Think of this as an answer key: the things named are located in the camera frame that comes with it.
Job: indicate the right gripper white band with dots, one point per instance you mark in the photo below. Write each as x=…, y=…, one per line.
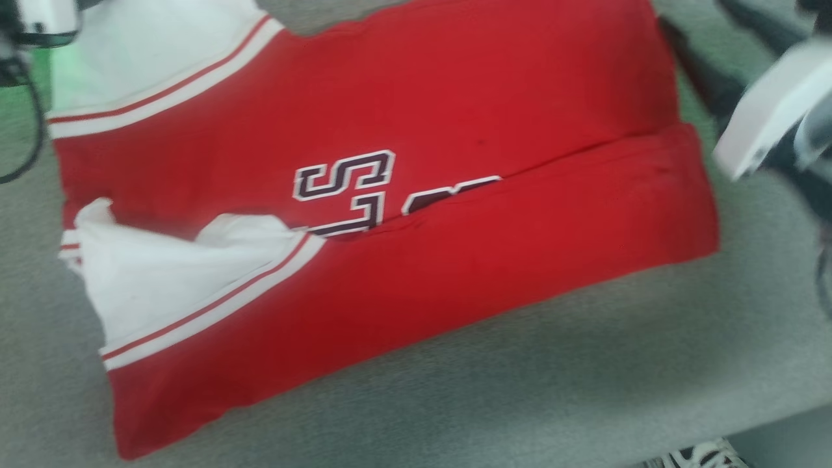
x=773, y=110

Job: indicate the red and white jersey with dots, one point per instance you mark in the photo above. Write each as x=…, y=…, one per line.
x=403, y=260

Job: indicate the black and white patterned object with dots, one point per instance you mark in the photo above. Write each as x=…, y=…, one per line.
x=699, y=456

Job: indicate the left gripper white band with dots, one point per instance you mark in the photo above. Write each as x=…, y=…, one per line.
x=45, y=19

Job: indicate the grey fabric sofa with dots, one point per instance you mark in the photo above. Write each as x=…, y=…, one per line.
x=520, y=390

